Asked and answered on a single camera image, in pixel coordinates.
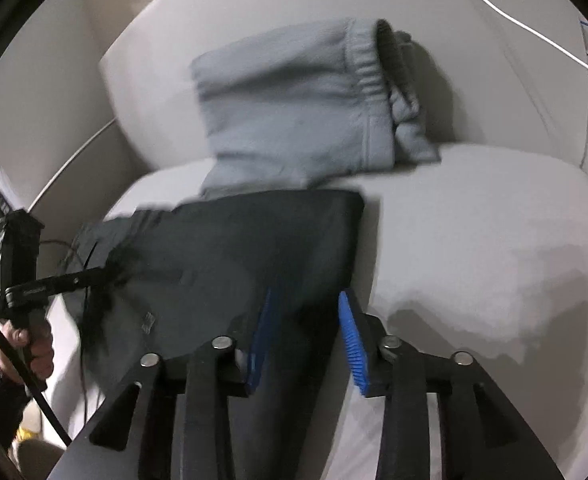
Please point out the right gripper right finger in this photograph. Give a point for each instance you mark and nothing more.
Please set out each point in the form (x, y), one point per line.
(481, 433)

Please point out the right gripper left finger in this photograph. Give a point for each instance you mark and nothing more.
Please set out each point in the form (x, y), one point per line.
(169, 419)

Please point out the black pants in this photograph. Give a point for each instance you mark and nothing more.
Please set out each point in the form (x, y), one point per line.
(178, 278)

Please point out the person's left hand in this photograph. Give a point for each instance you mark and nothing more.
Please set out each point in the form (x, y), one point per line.
(38, 344)

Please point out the folded grey sweatpants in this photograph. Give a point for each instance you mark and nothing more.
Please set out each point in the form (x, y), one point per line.
(306, 103)

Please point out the grey sofa back cushion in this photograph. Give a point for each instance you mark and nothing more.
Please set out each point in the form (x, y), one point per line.
(507, 73)

